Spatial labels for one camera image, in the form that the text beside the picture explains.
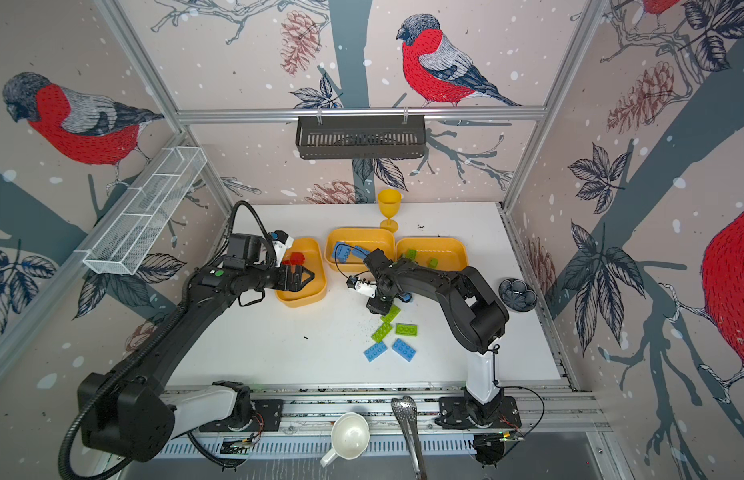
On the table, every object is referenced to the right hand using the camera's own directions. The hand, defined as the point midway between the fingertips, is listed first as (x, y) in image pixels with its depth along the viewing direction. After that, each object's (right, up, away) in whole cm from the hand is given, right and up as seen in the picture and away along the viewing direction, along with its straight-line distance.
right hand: (376, 304), depth 95 cm
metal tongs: (+7, -19, -25) cm, 32 cm away
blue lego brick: (-7, +16, +12) cm, 21 cm away
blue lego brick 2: (+8, -10, -11) cm, 17 cm away
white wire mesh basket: (-62, +20, -24) cm, 69 cm away
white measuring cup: (-6, -25, -25) cm, 36 cm away
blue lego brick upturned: (-13, +17, +9) cm, 23 cm away
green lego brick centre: (+13, +16, +10) cm, 22 cm away
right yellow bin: (+26, +17, +11) cm, 33 cm away
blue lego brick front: (0, -10, -11) cm, 15 cm away
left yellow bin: (-19, +5, -5) cm, 20 cm away
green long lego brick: (+2, -6, -8) cm, 10 cm away
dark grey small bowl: (+44, +4, -4) cm, 45 cm away
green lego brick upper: (+5, -1, -6) cm, 8 cm away
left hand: (-21, +13, -15) cm, 29 cm away
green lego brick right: (+9, -6, -7) cm, 13 cm away
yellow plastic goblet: (+4, +35, +10) cm, 36 cm away
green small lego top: (+20, +13, +8) cm, 25 cm away
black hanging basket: (-6, +58, +12) cm, 59 cm away
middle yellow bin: (-3, +21, +15) cm, 26 cm away
